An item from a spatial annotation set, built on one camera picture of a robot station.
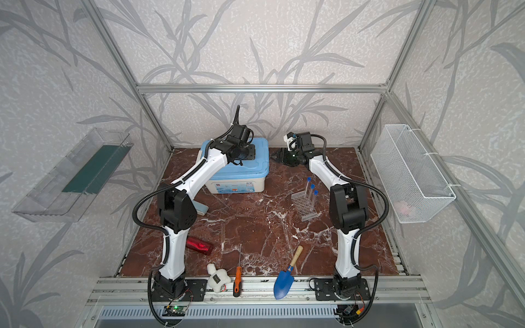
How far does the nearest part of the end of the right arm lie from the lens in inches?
29.0

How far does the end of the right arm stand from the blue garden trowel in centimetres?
39

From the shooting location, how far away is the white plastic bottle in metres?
0.74

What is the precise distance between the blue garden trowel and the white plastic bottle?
0.18 metres

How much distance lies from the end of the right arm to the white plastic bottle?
49 centimetres

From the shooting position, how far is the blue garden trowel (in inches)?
29.5

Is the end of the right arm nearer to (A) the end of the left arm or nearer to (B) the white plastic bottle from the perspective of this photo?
(A) the end of the left arm

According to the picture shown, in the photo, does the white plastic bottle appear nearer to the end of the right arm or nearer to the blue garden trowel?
the blue garden trowel
